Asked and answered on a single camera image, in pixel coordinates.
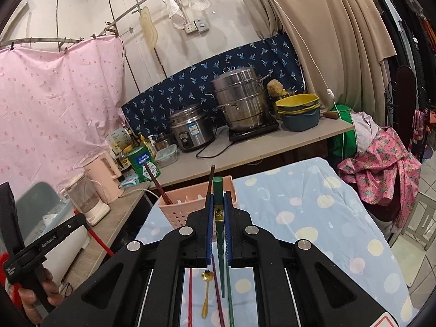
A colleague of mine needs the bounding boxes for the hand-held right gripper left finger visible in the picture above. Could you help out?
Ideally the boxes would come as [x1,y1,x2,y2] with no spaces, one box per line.
[41,192,214,327]

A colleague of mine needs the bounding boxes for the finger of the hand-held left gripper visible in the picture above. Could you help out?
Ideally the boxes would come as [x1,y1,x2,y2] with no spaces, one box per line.
[66,213,90,232]

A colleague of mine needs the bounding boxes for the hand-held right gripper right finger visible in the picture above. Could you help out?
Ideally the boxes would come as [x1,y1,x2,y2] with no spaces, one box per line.
[222,192,401,327]

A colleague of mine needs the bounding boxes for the pink plastic utensil holder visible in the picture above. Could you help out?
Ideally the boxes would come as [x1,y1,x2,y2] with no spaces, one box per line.
[157,175,237,230]

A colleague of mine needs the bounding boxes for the dark red chopstick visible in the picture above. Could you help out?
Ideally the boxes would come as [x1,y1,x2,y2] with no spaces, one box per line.
[211,268,225,327]
[206,165,216,198]
[143,163,171,205]

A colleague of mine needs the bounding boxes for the person's left hand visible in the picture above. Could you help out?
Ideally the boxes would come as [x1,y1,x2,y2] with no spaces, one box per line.
[19,270,64,326]

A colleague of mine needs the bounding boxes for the white blender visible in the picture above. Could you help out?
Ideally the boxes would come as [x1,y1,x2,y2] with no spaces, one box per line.
[63,172,111,226]

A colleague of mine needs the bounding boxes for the gold metal spoon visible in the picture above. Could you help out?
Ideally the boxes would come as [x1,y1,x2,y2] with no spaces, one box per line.
[201,270,213,317]

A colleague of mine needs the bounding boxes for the pink electric kettle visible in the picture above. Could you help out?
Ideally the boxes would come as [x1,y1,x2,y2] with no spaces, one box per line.
[83,150,124,202]

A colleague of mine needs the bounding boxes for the wooden counter shelf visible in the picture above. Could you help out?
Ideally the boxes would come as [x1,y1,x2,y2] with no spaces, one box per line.
[66,117,355,280]

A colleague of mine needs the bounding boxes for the blue dotted tablecloth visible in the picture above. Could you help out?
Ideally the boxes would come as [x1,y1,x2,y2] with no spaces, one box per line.
[134,157,421,327]

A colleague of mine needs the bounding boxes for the green tin can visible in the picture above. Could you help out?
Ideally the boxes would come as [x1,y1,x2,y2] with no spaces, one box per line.
[127,145,161,183]

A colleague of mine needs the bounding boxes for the clear plastic food container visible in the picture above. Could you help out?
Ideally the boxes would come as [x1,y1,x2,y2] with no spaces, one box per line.
[155,144,179,168]

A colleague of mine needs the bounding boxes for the small lidded steel pot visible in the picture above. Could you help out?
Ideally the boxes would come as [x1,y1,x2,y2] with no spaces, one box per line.
[155,133,174,150]

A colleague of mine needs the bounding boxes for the black induction cooktop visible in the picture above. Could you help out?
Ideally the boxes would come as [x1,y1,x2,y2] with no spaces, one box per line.
[228,114,280,143]

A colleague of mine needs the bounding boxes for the silver rice cooker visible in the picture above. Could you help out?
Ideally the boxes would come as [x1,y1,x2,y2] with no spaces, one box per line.
[169,104,215,153]

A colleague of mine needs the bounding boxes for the pink curtain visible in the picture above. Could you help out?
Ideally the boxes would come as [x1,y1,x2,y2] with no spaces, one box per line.
[0,37,128,198]

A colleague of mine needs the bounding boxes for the steel steamer pot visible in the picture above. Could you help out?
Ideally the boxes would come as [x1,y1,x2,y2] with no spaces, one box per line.
[209,67,268,133]

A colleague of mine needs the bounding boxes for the yellow bowl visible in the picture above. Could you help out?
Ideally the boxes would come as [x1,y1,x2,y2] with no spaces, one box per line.
[277,104,320,114]
[275,93,319,108]

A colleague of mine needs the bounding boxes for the tan loofah sponge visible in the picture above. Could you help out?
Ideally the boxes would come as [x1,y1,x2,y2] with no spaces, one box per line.
[267,79,285,96]

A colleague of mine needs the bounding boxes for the green bag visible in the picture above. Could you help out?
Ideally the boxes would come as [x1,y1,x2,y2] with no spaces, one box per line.
[329,104,358,159]

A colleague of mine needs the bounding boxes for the navy leaf print cloth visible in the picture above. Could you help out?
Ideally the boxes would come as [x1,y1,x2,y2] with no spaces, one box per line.
[121,34,305,140]

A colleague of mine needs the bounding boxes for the pink pineapple print garment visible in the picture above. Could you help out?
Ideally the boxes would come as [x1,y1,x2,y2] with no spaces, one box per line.
[337,126,423,235]

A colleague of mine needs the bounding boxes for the pale lilac garment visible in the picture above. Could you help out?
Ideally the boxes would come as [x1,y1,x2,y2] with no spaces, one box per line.
[351,111,389,154]

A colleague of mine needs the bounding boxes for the white stool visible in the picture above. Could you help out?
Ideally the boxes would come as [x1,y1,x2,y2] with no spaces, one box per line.
[398,191,436,256]

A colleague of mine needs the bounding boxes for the beige hanging board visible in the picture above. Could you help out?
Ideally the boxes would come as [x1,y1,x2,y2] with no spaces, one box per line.
[139,6,159,52]

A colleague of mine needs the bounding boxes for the beige curtain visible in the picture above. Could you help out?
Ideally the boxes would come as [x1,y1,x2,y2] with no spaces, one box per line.
[254,0,397,126]

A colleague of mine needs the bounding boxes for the white plastic bag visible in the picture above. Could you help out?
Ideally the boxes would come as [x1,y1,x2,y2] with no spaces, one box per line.
[160,0,187,29]

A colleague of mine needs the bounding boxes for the dark wooden chair back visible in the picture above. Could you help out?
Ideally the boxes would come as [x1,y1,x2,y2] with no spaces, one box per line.
[385,65,418,164]

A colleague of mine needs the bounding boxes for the hanging dark clothes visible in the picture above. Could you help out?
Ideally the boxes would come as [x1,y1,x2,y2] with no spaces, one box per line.
[361,0,436,110]

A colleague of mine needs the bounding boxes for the white kettle cable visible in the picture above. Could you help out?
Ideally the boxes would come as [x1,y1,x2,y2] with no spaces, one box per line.
[119,187,161,200]

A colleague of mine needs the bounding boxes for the black power cord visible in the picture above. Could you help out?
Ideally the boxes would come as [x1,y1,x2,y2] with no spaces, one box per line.
[195,136,239,159]

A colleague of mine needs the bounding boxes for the white cable with switch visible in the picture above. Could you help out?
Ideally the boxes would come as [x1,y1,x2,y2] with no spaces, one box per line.
[254,0,341,113]

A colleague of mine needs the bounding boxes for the curved metal curtain rail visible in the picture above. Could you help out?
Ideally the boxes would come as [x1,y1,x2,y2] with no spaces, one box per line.
[0,0,229,49]

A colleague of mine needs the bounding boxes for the white wall socket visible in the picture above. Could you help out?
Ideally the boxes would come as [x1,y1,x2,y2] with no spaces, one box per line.
[184,16,210,35]

